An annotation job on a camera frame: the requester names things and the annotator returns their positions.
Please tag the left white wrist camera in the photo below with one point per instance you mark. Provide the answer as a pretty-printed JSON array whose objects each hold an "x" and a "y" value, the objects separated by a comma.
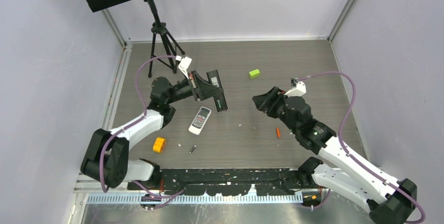
[{"x": 183, "y": 62}]

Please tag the green block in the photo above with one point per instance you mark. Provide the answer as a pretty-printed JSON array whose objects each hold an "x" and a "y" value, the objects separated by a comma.
[{"x": 254, "y": 73}]

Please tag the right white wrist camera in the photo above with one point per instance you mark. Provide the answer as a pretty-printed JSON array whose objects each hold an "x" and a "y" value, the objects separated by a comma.
[{"x": 298, "y": 88}]

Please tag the yellow toy block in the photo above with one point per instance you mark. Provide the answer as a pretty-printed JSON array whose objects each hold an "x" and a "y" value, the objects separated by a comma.
[{"x": 159, "y": 145}]

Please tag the black tripod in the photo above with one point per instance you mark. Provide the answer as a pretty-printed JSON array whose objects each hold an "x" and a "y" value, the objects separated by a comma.
[{"x": 159, "y": 29}]

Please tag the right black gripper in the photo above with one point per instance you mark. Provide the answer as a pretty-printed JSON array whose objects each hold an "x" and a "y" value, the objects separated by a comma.
[{"x": 263, "y": 101}]

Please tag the green black battery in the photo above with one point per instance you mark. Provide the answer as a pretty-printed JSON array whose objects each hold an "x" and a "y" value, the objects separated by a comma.
[{"x": 220, "y": 105}]

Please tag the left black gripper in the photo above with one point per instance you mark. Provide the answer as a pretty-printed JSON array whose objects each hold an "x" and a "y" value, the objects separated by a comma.
[{"x": 208, "y": 89}]

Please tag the white remote control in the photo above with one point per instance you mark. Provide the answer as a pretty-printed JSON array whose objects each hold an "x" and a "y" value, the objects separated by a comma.
[{"x": 199, "y": 121}]

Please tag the orange battery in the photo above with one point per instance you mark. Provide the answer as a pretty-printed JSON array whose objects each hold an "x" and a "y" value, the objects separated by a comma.
[{"x": 278, "y": 134}]

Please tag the black remote control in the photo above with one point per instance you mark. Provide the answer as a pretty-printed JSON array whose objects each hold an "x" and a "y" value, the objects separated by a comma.
[{"x": 219, "y": 96}]

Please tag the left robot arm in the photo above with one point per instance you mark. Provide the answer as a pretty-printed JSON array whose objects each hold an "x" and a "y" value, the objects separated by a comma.
[{"x": 107, "y": 156}]

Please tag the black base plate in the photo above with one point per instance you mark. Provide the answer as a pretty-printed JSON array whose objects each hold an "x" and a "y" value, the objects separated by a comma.
[{"x": 227, "y": 182}]

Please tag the white cable duct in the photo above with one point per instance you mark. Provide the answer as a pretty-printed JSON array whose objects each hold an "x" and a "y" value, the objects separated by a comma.
[{"x": 140, "y": 198}]

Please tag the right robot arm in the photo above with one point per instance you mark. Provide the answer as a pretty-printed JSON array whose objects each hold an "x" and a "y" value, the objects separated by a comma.
[{"x": 385, "y": 198}]

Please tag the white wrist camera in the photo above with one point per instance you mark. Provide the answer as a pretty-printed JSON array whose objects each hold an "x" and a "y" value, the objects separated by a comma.
[
  {"x": 298, "y": 88},
  {"x": 183, "y": 62}
]

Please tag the black battery near front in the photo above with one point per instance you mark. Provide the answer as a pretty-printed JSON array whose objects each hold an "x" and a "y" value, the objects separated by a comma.
[{"x": 192, "y": 149}]

